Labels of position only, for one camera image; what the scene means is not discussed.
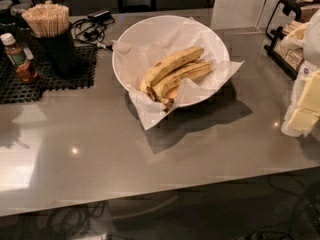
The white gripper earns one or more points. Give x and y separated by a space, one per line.
314 40

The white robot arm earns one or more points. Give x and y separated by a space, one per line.
306 37

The white bowl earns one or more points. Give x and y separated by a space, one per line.
150 30

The white paper liner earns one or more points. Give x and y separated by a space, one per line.
146 55

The black power adapter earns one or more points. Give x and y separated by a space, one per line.
99 15

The black cup of sticks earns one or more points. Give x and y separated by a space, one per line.
51 26

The small brown sauce bottle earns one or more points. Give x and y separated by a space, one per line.
22 65

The black mesh mat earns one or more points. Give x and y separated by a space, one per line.
12 90

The dark lidded jar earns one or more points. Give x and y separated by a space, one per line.
11 21

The black wire rack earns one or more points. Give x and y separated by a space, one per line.
301 11

